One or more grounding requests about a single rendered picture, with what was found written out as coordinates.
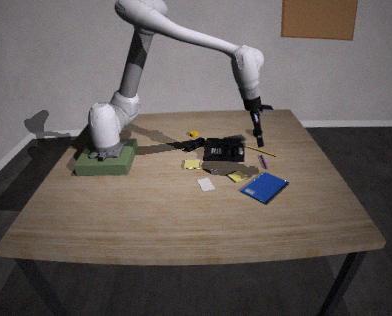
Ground blue notebook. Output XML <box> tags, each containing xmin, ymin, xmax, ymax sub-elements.
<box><xmin>241</xmin><ymin>172</ymin><xmax>289</xmax><ymax>205</ymax></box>

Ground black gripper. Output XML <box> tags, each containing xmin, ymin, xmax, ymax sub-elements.
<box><xmin>243</xmin><ymin>96</ymin><xmax>264</xmax><ymax>148</ymax></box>

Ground black desk phone body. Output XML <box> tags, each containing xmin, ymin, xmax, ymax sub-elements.
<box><xmin>204</xmin><ymin>143</ymin><xmax>245</xmax><ymax>162</ymax></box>

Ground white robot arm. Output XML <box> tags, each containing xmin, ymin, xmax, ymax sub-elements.
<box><xmin>88</xmin><ymin>0</ymin><xmax>264</xmax><ymax>161</ymax></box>

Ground black telephone handset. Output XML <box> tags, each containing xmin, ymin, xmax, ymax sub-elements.
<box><xmin>206</xmin><ymin>138</ymin><xmax>241</xmax><ymax>146</ymax></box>

